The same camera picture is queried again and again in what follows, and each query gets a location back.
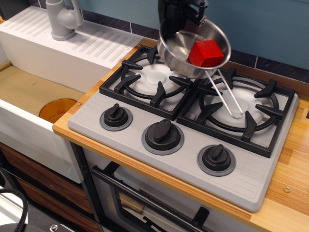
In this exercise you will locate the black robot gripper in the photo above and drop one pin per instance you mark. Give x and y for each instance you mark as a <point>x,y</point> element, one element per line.
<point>173,14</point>

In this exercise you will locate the small stainless steel pan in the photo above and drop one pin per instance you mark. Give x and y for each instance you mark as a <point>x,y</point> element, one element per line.
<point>174,49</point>

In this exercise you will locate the red wooden cube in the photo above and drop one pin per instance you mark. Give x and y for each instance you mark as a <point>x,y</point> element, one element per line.
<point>206,53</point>

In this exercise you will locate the black left stove knob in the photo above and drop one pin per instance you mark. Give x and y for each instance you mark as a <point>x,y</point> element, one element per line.
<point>116,118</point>

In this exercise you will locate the black stove knob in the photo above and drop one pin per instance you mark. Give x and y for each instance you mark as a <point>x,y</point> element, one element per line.
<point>116,118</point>
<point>162,138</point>
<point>216,160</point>

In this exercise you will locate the black middle stove knob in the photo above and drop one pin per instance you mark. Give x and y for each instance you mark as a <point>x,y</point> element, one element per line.
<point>162,138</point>

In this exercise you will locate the black right stove knob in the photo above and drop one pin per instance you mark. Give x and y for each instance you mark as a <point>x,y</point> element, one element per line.
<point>216,160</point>

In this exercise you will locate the grey toy stove top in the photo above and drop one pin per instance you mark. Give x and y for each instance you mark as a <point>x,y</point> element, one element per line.
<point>246,186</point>

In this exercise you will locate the black left burner grate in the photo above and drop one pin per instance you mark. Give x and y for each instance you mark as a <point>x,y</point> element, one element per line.
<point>146,82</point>

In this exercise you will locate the black burner grate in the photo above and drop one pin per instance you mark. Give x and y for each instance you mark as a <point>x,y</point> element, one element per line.
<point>146,82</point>
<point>265,106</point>

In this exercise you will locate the grey toy faucet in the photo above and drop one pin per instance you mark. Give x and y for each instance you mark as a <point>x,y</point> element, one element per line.
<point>63,21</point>

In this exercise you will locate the black right burner grate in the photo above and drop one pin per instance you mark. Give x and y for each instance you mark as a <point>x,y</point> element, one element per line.
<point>265,106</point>

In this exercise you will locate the white toy sink unit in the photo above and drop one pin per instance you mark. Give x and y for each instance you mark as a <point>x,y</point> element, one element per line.
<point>35,69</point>

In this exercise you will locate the orange translucent plate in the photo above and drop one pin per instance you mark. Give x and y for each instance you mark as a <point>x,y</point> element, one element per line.
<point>54,110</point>

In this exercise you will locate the wood grain drawer fronts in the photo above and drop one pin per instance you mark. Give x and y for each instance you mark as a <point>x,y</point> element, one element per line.
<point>50,191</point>

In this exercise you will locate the oven door with black handle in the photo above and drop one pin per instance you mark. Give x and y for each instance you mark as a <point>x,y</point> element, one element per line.
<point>141,205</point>

